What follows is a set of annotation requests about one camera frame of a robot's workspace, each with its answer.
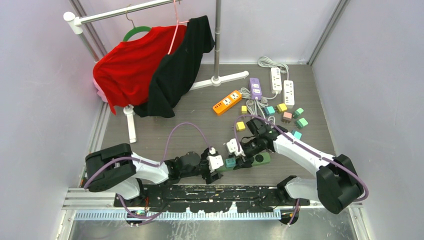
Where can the long white power strip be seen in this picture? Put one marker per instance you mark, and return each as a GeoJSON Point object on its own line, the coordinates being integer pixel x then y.
{"type": "Point", "coordinates": [288, 92]}

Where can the green clothes hanger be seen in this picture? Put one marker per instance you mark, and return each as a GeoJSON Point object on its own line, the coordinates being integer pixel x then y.
{"type": "Point", "coordinates": [135, 30]}

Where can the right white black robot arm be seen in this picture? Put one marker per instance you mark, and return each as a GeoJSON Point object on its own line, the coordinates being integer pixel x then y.
{"type": "Point", "coordinates": [336, 183]}

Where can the pink plug adapter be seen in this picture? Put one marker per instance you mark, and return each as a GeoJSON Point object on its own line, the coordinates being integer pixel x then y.
{"type": "Point", "coordinates": [286, 117]}

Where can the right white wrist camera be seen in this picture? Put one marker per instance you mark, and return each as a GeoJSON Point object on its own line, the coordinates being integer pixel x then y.
{"type": "Point", "coordinates": [234, 149]}

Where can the teal plug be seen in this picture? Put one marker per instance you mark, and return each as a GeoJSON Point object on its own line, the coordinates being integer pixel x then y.
{"type": "Point", "coordinates": [230, 162]}
{"type": "Point", "coordinates": [296, 134]}
{"type": "Point", "coordinates": [269, 111]}

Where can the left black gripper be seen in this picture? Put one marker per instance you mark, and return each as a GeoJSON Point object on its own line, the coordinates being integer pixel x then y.
{"type": "Point", "coordinates": [207, 176]}

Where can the short white power strip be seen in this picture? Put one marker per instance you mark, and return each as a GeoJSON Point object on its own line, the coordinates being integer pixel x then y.
{"type": "Point", "coordinates": [275, 82]}

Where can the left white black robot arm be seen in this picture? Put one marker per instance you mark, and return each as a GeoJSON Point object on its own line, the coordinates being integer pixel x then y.
{"type": "Point", "coordinates": [119, 170]}

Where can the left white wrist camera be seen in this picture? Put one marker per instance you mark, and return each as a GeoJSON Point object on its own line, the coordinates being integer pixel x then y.
{"type": "Point", "coordinates": [215, 162]}

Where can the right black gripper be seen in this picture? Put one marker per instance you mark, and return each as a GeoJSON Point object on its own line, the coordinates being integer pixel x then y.
{"type": "Point", "coordinates": [243, 161]}

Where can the red t-shirt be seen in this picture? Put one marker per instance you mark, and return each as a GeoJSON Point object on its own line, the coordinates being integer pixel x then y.
{"type": "Point", "coordinates": [124, 74]}

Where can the pink clothes hanger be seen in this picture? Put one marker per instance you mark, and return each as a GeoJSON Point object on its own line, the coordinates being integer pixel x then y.
{"type": "Point", "coordinates": [177, 24]}

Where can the orange power strip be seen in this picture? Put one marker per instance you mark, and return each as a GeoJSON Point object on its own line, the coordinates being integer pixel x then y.
{"type": "Point", "coordinates": [231, 100]}

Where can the white metal clothes rack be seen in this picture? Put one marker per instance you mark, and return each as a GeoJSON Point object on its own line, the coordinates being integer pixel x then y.
{"type": "Point", "coordinates": [76, 23]}

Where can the black t-shirt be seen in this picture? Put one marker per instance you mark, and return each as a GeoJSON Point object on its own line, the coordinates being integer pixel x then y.
{"type": "Point", "coordinates": [178, 71]}

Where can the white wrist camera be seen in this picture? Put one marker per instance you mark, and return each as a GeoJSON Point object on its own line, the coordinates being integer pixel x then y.
{"type": "Point", "coordinates": [234, 149]}
{"type": "Point", "coordinates": [215, 162]}

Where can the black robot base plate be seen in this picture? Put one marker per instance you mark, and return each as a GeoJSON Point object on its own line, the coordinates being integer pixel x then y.
{"type": "Point", "coordinates": [193, 202]}

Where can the purple power strip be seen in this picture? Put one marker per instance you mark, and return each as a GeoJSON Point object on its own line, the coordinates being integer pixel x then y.
{"type": "Point", "coordinates": [257, 103]}

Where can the green plug adapter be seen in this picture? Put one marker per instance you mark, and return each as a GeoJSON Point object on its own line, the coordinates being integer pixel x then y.
{"type": "Point", "coordinates": [297, 113]}
{"type": "Point", "coordinates": [301, 123]}

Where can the dark green power strip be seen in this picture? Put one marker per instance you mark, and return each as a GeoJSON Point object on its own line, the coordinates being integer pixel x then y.
{"type": "Point", "coordinates": [258, 160]}

